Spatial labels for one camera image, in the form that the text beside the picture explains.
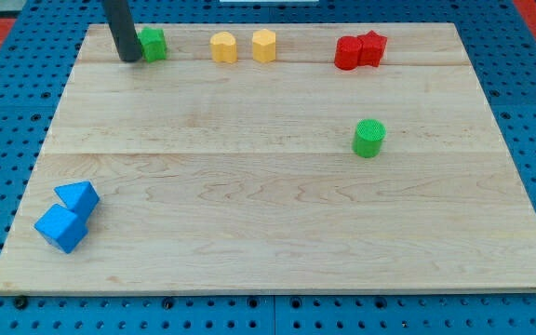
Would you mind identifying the blue triangle block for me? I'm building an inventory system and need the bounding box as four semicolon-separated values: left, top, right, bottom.
54;181;100;221

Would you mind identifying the light wooden board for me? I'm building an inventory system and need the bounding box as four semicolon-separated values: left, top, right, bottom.
0;23;536;296

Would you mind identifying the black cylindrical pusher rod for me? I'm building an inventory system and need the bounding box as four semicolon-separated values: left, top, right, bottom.
101;0;142;62

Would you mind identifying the red cylinder block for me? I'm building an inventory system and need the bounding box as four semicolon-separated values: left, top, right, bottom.
334;35;362;71

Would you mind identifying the yellow heart block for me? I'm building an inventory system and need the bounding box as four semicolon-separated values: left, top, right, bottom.
209;32;237;63

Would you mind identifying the blue cube block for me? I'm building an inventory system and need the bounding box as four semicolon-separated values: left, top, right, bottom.
34;204;88;254

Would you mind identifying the green star block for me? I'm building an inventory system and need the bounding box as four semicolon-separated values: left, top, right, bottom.
138;27;167;62

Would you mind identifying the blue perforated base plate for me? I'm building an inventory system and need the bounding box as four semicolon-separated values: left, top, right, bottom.
0;0;536;334

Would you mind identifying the green cylinder block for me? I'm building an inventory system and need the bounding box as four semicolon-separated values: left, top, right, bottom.
352;119;386;158

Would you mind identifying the red star block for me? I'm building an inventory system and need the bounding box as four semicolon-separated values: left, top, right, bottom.
357;31;388;67

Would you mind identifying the yellow hexagon block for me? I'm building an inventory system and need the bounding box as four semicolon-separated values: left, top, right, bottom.
252;29;276;63

